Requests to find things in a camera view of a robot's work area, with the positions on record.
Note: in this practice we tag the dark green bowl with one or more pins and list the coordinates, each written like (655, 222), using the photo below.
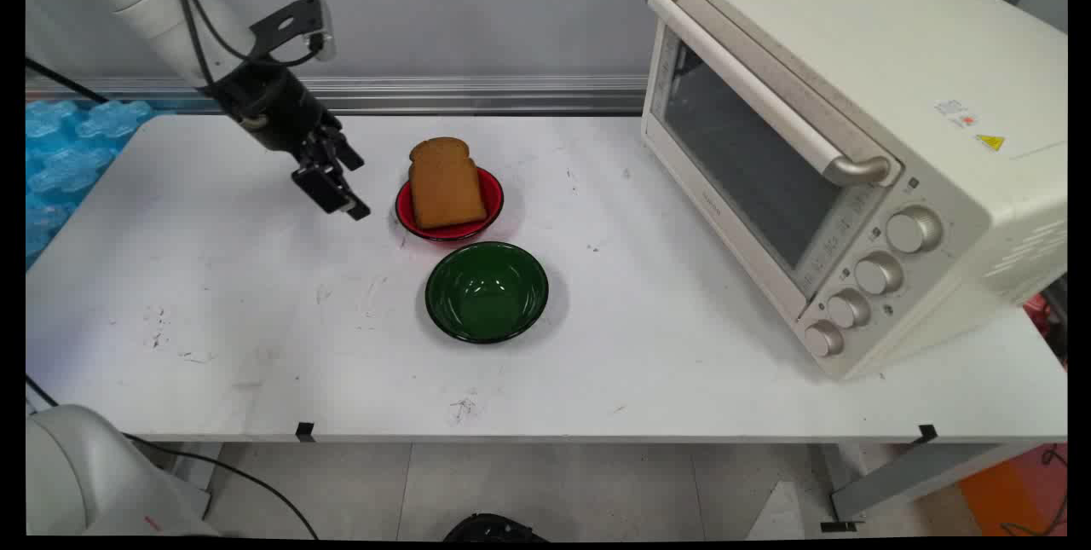
(486, 292)

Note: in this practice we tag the red object beside oven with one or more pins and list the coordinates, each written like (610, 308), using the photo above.
(1036, 309)

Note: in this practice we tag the grey metal table leg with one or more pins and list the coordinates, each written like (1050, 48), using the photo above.
(920, 473)

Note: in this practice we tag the orange floor mat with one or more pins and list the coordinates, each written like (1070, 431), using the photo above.
(1014, 490)

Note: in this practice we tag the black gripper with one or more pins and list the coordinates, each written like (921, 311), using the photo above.
(274, 107)

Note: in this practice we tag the blue bubble wrap sheet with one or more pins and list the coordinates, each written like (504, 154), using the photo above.
(64, 158)

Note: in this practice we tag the silver oven knob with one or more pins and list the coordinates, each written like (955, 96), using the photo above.
(823, 338)
(849, 309)
(878, 274)
(914, 230)

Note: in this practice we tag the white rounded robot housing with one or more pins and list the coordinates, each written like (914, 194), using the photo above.
(85, 473)

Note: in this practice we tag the aluminium wall rail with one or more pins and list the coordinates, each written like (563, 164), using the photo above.
(426, 94)

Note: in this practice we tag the cream toaster oven body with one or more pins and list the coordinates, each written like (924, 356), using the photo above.
(895, 47)

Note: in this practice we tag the red plate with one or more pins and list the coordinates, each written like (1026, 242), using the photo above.
(490, 192)

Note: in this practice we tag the black round floor object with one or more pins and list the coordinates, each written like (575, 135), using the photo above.
(494, 528)

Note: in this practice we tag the yellow triangle warning sticker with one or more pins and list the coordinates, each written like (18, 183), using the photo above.
(990, 141)

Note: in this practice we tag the brown toast slice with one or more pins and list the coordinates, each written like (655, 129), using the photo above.
(445, 185)

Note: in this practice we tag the black tape strip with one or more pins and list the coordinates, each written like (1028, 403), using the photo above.
(304, 430)
(928, 432)

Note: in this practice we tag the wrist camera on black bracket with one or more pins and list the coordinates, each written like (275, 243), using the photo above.
(290, 21)

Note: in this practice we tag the white label sticker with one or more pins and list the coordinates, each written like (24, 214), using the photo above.
(955, 112)

